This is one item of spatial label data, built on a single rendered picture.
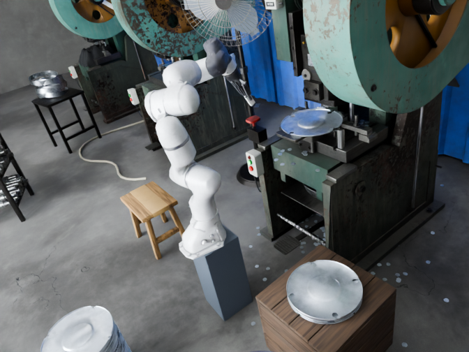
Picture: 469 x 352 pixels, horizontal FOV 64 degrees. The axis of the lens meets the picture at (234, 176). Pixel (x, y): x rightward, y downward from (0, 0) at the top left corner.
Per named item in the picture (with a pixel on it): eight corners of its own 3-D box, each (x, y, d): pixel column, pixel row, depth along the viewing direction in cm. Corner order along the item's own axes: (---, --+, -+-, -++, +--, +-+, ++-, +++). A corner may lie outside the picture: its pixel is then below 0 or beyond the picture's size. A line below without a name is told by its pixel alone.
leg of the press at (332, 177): (341, 293, 189) (336, 133, 141) (324, 281, 197) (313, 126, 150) (444, 207, 228) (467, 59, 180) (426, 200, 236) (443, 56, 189)
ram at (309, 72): (322, 104, 168) (317, 36, 153) (298, 98, 180) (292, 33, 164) (347, 91, 176) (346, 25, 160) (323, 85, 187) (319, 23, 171)
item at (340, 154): (346, 163, 169) (345, 152, 166) (279, 136, 203) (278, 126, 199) (387, 137, 182) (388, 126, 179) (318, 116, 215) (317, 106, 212)
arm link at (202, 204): (218, 229, 155) (204, 179, 142) (187, 216, 166) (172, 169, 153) (234, 214, 162) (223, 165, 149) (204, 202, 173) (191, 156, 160)
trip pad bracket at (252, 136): (262, 163, 207) (257, 130, 197) (251, 157, 215) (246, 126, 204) (271, 158, 210) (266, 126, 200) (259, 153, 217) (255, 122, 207)
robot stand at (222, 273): (224, 321, 187) (204, 256, 163) (206, 299, 200) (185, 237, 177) (252, 301, 194) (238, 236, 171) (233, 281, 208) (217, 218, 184)
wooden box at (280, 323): (333, 411, 145) (329, 359, 126) (266, 346, 172) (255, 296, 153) (393, 343, 163) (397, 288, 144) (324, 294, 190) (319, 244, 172)
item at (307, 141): (297, 165, 174) (295, 140, 167) (278, 156, 185) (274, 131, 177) (334, 144, 185) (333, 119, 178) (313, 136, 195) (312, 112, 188)
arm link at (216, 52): (210, 84, 173) (229, 77, 168) (194, 62, 164) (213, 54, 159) (218, 59, 183) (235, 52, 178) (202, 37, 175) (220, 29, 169)
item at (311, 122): (311, 143, 163) (311, 141, 163) (269, 126, 184) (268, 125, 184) (356, 118, 175) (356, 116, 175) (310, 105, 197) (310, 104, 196)
